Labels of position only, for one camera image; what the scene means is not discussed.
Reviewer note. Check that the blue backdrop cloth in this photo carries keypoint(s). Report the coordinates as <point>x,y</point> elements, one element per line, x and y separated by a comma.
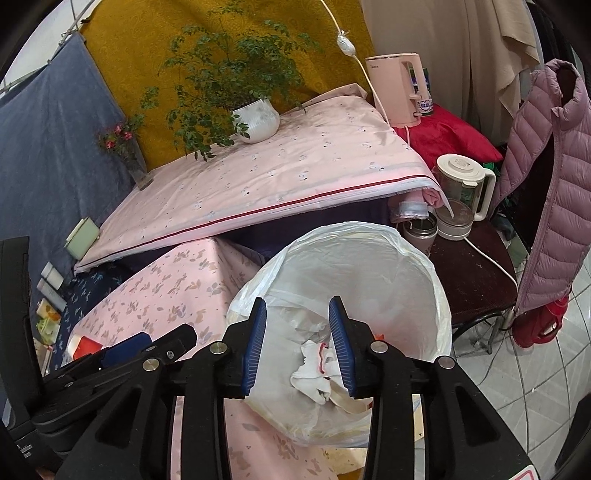
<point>55,161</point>

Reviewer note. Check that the navy floral cloth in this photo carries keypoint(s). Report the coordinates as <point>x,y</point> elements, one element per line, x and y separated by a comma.
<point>87,286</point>

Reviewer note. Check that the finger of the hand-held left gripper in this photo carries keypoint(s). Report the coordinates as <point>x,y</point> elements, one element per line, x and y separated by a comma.
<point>127,347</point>
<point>175,341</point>

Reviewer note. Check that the pink floral tablecloth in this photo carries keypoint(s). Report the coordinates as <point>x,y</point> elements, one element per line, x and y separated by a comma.
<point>184,286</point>

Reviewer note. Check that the red paper cup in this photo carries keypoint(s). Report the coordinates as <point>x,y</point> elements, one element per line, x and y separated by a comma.
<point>85,346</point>

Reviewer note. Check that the pink puffer jacket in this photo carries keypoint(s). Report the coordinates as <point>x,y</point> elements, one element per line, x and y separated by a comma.
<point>549,230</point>

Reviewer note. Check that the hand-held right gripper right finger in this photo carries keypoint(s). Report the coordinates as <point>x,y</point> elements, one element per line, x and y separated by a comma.
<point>341,346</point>

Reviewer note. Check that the dark brown side table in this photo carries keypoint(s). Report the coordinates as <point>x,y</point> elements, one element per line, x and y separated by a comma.
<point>466,286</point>

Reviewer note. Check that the white glass blender jug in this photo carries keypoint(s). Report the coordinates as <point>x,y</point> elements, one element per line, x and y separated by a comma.
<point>457,170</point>

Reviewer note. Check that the pink white folded cloth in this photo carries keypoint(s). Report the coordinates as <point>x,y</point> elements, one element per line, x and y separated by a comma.
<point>413,210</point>

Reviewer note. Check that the small yellow box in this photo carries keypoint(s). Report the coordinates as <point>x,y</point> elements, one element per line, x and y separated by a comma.
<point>48,311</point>

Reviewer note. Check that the yellow backdrop cloth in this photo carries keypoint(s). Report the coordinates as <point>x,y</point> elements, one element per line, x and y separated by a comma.
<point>138,46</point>

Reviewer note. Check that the beige curtain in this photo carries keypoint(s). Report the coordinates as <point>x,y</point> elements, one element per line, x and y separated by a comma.
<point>461,46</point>

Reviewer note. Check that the metal thermos cup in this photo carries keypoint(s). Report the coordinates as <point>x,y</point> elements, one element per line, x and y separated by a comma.
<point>418,240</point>

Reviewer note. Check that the pale green box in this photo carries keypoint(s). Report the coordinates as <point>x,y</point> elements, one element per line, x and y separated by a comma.
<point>82,237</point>

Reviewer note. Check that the blue bin with white liner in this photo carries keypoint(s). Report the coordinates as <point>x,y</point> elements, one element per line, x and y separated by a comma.
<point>406,295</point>

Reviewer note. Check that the green potted plant white pot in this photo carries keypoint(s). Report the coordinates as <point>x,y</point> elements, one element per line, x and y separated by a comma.
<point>256,120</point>

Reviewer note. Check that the pink electric kettle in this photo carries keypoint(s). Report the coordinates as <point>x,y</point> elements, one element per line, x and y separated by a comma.
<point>392,92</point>

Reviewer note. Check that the white tissue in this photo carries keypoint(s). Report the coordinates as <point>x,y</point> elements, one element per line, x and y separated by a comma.
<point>309,369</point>

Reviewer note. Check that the pink blanket with red stripe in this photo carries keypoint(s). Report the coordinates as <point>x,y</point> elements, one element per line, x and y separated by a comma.
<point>277,175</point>

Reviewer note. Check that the red flask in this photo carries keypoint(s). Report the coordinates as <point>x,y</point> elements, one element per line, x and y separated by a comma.
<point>540,323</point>

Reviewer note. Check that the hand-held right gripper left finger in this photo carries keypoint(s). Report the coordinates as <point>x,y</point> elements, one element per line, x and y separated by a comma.
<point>256,350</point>

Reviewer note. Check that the glass vase with pink flowers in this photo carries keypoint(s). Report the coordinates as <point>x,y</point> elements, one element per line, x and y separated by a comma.
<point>138,170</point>

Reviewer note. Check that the red cloth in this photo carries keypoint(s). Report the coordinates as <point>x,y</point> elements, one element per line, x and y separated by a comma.
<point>452,134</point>

